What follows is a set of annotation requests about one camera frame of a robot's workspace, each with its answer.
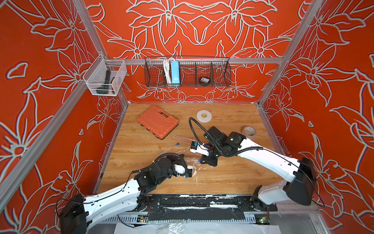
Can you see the clear test tube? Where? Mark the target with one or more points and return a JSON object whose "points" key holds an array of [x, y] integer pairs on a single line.
{"points": [[183, 139], [166, 150]]}

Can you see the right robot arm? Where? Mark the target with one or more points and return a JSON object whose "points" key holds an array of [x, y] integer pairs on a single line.
{"points": [[298, 176]]}

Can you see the black wire basket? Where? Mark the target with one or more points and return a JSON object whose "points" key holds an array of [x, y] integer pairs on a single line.
{"points": [[157, 71]]}

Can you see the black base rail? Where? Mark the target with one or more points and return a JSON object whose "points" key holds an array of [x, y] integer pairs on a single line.
{"points": [[203, 208]]}

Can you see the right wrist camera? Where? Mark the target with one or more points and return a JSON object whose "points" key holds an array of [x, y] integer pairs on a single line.
{"points": [[198, 148]]}

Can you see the orange plastic tool case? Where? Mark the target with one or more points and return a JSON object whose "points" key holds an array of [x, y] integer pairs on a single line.
{"points": [[158, 122]]}

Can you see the clear tape roll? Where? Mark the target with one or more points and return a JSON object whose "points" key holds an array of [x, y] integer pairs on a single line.
{"points": [[249, 132]]}

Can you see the clear acrylic wall box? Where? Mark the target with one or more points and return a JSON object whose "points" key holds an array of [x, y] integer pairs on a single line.
{"points": [[95, 75]]}

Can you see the white tape roll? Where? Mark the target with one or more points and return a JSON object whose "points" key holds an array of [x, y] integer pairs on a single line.
{"points": [[204, 116]]}

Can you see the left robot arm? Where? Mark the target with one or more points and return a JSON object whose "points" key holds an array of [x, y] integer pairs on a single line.
{"points": [[81, 213]]}

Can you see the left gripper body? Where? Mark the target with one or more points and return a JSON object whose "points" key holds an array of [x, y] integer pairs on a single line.
{"points": [[174, 162]]}

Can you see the light blue box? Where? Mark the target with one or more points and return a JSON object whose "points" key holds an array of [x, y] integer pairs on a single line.
{"points": [[175, 73]]}

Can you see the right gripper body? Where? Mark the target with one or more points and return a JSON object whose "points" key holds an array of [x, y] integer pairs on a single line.
{"points": [[214, 152]]}

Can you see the green black tool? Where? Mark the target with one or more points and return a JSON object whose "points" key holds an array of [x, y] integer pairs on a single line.
{"points": [[105, 87]]}

